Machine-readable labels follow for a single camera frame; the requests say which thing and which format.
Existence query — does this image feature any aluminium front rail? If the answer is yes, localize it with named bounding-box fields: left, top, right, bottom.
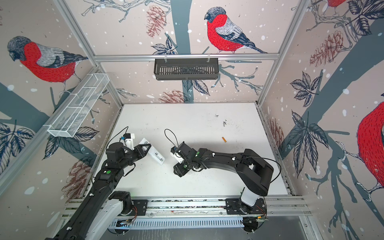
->
left=61, top=195, right=313, bottom=219

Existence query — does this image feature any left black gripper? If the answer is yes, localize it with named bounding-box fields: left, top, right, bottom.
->
left=119, top=142, right=151, bottom=169

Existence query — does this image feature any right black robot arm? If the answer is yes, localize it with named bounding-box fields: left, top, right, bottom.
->
left=171, top=142, right=274, bottom=207

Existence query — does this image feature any black wall basket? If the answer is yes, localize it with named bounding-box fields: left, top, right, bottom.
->
left=154, top=58, right=219, bottom=81

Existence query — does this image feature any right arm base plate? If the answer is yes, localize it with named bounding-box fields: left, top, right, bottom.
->
left=224, top=198, right=267, bottom=215

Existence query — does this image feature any white wire mesh basket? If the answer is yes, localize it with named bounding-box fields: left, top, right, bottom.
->
left=48, top=73, right=110, bottom=138

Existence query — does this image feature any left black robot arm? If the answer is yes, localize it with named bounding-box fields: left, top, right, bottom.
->
left=52, top=142, right=152, bottom=240

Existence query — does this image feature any white remote control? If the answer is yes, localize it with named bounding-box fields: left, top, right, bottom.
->
left=140, top=138, right=165, bottom=165

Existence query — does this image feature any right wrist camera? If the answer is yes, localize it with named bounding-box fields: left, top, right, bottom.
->
left=171, top=147, right=184, bottom=164

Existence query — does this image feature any aluminium top crossbar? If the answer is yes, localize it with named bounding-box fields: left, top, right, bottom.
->
left=94, top=53, right=281, bottom=63

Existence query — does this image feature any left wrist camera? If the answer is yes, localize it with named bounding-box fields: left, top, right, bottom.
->
left=122, top=133, right=135, bottom=151

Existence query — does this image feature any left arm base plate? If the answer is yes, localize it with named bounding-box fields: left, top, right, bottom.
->
left=120, top=200, right=149, bottom=217

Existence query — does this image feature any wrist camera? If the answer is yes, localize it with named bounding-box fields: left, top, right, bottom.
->
left=171, top=147, right=184, bottom=164
left=122, top=133, right=135, bottom=151

